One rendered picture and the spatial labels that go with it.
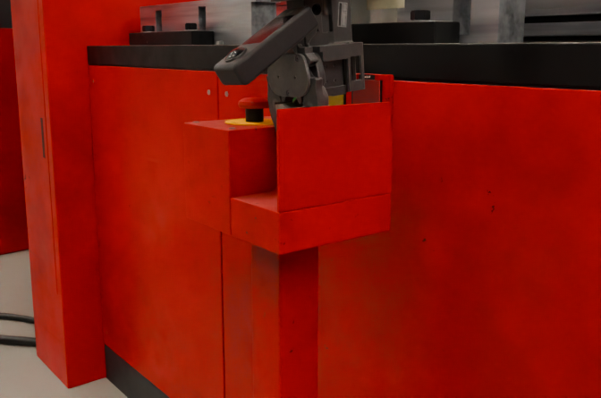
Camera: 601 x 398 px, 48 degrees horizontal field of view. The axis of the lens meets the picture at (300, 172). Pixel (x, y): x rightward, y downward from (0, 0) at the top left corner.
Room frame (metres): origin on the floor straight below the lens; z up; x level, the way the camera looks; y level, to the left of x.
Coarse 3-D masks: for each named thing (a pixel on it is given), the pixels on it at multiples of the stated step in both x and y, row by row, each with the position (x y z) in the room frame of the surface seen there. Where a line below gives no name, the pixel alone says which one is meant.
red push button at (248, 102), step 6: (240, 102) 0.82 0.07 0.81; (246, 102) 0.81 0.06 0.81; (252, 102) 0.81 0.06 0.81; (258, 102) 0.81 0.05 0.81; (264, 102) 0.81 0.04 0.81; (246, 108) 0.81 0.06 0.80; (252, 108) 0.81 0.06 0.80; (258, 108) 0.81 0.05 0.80; (246, 114) 0.82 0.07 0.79; (252, 114) 0.82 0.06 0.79; (258, 114) 0.82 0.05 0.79; (246, 120) 0.82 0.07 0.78; (252, 120) 0.82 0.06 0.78; (258, 120) 0.82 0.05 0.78
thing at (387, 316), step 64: (128, 128) 1.52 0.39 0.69; (448, 128) 0.81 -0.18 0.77; (512, 128) 0.75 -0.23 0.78; (576, 128) 0.69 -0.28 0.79; (128, 192) 1.53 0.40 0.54; (448, 192) 0.81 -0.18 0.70; (512, 192) 0.74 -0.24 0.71; (576, 192) 0.68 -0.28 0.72; (128, 256) 1.55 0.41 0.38; (192, 256) 1.31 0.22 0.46; (320, 256) 1.00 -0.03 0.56; (384, 256) 0.89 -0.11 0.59; (448, 256) 0.81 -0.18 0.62; (512, 256) 0.74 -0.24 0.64; (576, 256) 0.68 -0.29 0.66; (128, 320) 1.56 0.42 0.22; (192, 320) 1.31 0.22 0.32; (320, 320) 1.00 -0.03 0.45; (384, 320) 0.89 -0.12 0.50; (448, 320) 0.81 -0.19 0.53; (512, 320) 0.73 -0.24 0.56; (576, 320) 0.68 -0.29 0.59; (128, 384) 1.58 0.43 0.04; (192, 384) 1.32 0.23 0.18; (320, 384) 1.00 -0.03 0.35; (384, 384) 0.89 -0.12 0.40; (448, 384) 0.80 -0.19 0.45; (512, 384) 0.73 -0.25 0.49; (576, 384) 0.67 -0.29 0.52
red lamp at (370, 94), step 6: (366, 84) 0.79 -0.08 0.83; (372, 84) 0.78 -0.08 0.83; (378, 84) 0.77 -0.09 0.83; (360, 90) 0.80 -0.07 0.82; (366, 90) 0.79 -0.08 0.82; (372, 90) 0.78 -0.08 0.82; (378, 90) 0.77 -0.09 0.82; (354, 96) 0.81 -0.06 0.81; (360, 96) 0.80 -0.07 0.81; (366, 96) 0.79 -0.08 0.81; (372, 96) 0.78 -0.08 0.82; (378, 96) 0.77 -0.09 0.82; (354, 102) 0.81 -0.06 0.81; (360, 102) 0.80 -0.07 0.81; (366, 102) 0.79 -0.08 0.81; (372, 102) 0.78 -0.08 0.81
